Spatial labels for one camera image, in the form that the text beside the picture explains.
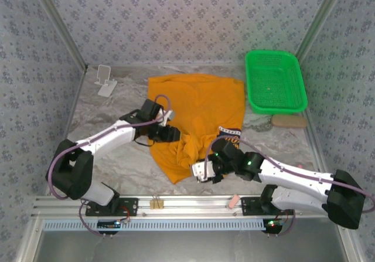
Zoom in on brass binder clip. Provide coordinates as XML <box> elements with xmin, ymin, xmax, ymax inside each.
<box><xmin>149</xmin><ymin>196</ymin><xmax>165</xmax><ymax>209</ymax></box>

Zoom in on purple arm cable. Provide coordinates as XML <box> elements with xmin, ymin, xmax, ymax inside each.
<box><xmin>204</xmin><ymin>135</ymin><xmax>375</xmax><ymax>237</ymax></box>
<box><xmin>46</xmin><ymin>94</ymin><xmax>173</xmax><ymax>238</ymax></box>

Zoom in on tan oval stone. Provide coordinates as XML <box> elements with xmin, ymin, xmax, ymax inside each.
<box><xmin>271</xmin><ymin>114</ymin><xmax>308</xmax><ymax>128</ymax></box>

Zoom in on aluminium frame post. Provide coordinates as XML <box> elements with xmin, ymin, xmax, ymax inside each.
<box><xmin>30</xmin><ymin>0</ymin><xmax>89</xmax><ymax>72</ymax></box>
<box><xmin>295</xmin><ymin>0</ymin><xmax>349</xmax><ymax>58</ymax></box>

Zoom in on orange t-shirt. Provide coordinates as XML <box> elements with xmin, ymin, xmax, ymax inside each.
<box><xmin>147</xmin><ymin>73</ymin><xmax>246</xmax><ymax>185</ymax></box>

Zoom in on slotted cable duct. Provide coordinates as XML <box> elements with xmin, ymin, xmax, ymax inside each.
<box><xmin>42</xmin><ymin>218</ymin><xmax>267</xmax><ymax>232</ymax></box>

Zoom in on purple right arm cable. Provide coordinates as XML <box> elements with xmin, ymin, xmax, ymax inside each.
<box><xmin>204</xmin><ymin>135</ymin><xmax>375</xmax><ymax>237</ymax></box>

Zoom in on green plastic basket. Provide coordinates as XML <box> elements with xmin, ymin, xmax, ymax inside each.
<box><xmin>244</xmin><ymin>49</ymin><xmax>308</xmax><ymax>115</ymax></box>

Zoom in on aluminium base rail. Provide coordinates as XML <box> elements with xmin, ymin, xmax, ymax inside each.
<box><xmin>31</xmin><ymin>193</ymin><xmax>352</xmax><ymax>219</ymax></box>

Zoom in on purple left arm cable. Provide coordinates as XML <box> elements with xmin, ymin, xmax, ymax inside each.
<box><xmin>46</xmin><ymin>94</ymin><xmax>173</xmax><ymax>238</ymax></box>

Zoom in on white phone stand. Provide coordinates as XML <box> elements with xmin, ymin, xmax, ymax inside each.
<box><xmin>94</xmin><ymin>64</ymin><xmax>118</xmax><ymax>97</ymax></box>

